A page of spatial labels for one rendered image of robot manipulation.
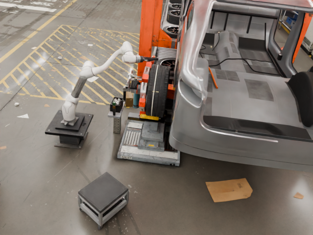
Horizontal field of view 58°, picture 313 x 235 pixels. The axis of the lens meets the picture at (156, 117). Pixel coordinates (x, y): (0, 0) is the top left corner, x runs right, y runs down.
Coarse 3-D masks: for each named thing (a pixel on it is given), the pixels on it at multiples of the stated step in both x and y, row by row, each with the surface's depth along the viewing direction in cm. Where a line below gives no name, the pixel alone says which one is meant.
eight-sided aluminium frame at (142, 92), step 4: (148, 68) 353; (144, 72) 343; (148, 72) 344; (148, 84) 385; (144, 88) 336; (140, 92) 336; (144, 92) 335; (140, 96) 338; (144, 96) 338; (140, 108) 350; (144, 108) 358
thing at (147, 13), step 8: (144, 0) 337; (152, 0) 336; (144, 8) 342; (152, 8) 341; (144, 16) 347; (152, 16) 347; (144, 24) 353; (152, 24) 352; (144, 32) 359; (152, 32) 359; (144, 40) 365; (152, 40) 379; (144, 48) 372; (144, 56) 378; (144, 64) 385
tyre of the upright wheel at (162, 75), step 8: (152, 72) 337; (160, 72) 337; (168, 72) 339; (152, 80) 332; (160, 80) 332; (168, 80) 333; (152, 88) 331; (160, 88) 330; (152, 96) 332; (160, 96) 331; (160, 104) 336; (152, 112) 347; (160, 112) 346
